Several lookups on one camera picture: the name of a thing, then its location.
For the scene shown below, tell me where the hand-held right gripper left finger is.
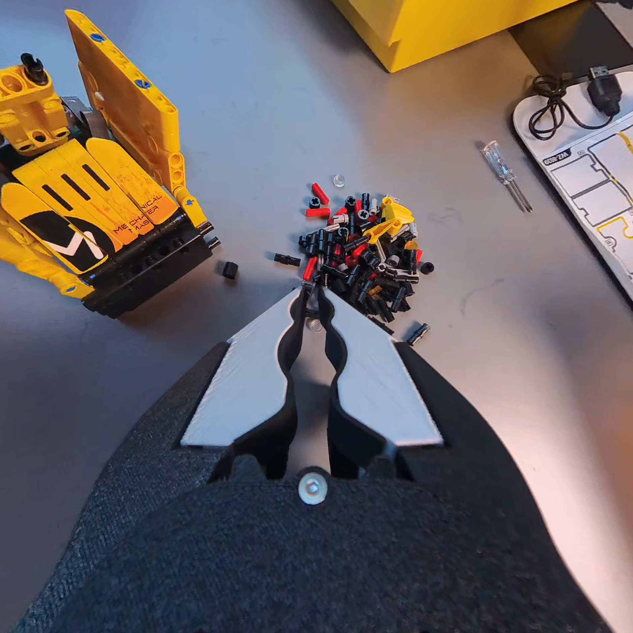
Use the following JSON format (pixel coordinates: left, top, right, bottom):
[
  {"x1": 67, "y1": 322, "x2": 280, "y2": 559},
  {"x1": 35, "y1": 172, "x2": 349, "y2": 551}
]
[{"x1": 180, "y1": 287, "x2": 306, "y2": 448}]

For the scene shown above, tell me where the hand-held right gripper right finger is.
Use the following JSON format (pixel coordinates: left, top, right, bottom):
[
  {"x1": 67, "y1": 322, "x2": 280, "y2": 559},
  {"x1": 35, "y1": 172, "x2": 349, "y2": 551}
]
[{"x1": 316, "y1": 287, "x2": 445, "y2": 448}]

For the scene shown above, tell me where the pile of black red pins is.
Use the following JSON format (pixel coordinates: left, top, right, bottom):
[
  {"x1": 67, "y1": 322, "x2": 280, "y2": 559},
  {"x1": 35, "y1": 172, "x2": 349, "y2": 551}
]
[{"x1": 274, "y1": 182, "x2": 436, "y2": 347}]

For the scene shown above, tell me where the yellow toy robot model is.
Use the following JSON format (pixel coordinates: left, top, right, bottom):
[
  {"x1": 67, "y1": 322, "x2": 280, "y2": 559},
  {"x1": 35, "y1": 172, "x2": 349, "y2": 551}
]
[{"x1": 0, "y1": 9, "x2": 221, "y2": 318}]

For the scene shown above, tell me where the grey desk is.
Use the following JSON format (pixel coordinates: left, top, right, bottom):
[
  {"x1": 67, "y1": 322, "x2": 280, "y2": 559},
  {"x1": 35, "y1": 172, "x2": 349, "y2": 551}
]
[{"x1": 0, "y1": 0, "x2": 633, "y2": 633}]

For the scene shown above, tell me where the yellow bent beam piece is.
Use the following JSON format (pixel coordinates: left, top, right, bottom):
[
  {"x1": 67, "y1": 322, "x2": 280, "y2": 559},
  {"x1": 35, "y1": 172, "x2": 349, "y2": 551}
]
[{"x1": 362, "y1": 218, "x2": 404, "y2": 245}]

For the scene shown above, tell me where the white book stand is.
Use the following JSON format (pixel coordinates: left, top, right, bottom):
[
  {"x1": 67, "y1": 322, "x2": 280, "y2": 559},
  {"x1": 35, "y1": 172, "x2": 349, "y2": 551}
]
[{"x1": 512, "y1": 69, "x2": 633, "y2": 297}]

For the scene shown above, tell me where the yellow plastic bin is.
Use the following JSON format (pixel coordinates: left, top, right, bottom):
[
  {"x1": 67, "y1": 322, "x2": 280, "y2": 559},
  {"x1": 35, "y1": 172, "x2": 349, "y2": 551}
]
[{"x1": 330, "y1": 0, "x2": 582, "y2": 74}]

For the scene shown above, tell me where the small clear-handled screwdriver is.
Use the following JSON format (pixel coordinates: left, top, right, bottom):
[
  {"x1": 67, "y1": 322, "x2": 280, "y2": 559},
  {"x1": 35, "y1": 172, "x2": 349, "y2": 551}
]
[{"x1": 481, "y1": 140, "x2": 534, "y2": 213}]

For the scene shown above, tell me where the black USB cable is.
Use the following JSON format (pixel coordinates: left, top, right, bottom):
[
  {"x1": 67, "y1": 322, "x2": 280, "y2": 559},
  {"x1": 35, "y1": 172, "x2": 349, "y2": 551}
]
[{"x1": 528, "y1": 66, "x2": 625, "y2": 140}]

